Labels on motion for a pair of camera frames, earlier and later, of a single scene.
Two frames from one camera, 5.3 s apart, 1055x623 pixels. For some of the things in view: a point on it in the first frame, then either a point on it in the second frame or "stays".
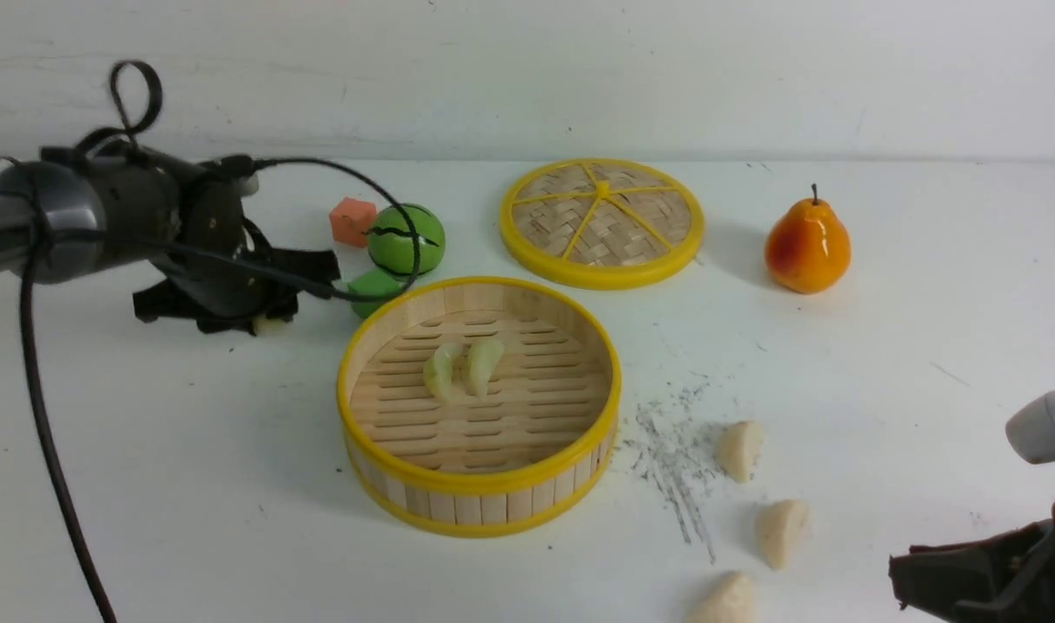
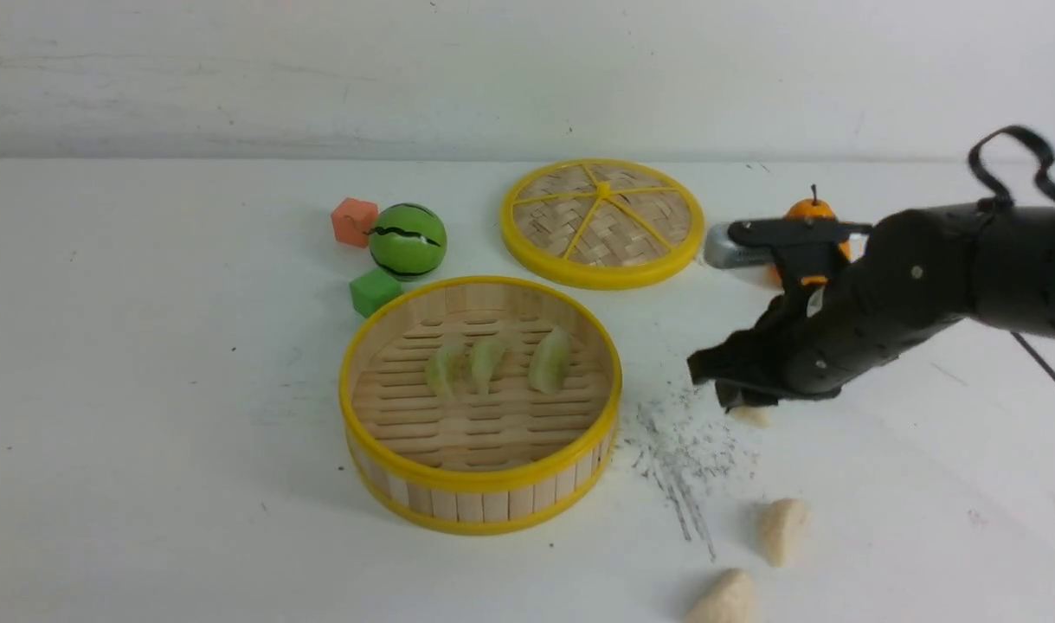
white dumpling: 730,599 stays
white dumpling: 783,529 stays
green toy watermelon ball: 392,247 stays
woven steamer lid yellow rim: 592,222 stays
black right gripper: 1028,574 to 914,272
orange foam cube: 351,220 stays
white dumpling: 737,448 to 751,415
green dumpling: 264,326 to 550,361
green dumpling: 481,357 stays
